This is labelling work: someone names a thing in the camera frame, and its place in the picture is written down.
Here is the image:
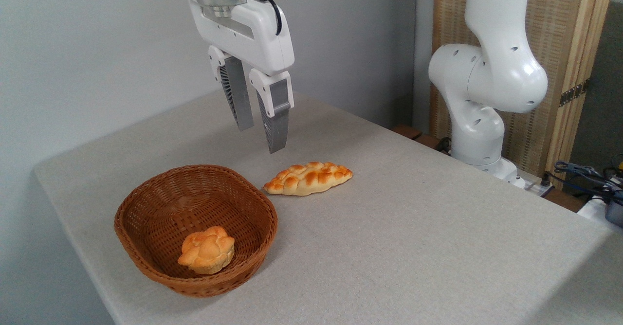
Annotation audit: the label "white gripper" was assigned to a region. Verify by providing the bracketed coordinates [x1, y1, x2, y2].
[187, 0, 295, 154]

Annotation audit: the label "long braided bread loaf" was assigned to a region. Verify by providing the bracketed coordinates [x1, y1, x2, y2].
[263, 162, 353, 197]

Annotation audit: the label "brown wicker basket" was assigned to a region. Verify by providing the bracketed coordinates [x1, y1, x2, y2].
[114, 164, 278, 298]

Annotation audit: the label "round knotted bread roll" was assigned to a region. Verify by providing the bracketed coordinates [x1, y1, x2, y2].
[177, 226, 236, 274]

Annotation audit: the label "brown wooden furniture edge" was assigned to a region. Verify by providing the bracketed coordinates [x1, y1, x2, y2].
[392, 124, 452, 154]

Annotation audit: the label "grey fabric tablecloth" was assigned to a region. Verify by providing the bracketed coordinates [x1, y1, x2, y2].
[33, 89, 623, 325]

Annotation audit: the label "wood and rattan folding screen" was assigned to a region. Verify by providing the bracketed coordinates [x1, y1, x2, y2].
[431, 0, 617, 189]

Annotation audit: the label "grey electronics box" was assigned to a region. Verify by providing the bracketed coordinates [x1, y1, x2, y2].
[605, 198, 623, 228]

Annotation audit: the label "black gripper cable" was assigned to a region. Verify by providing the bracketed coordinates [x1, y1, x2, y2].
[242, 0, 283, 36]

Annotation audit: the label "blue cable bundle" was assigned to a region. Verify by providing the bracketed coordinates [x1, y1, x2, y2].
[552, 161, 623, 204]

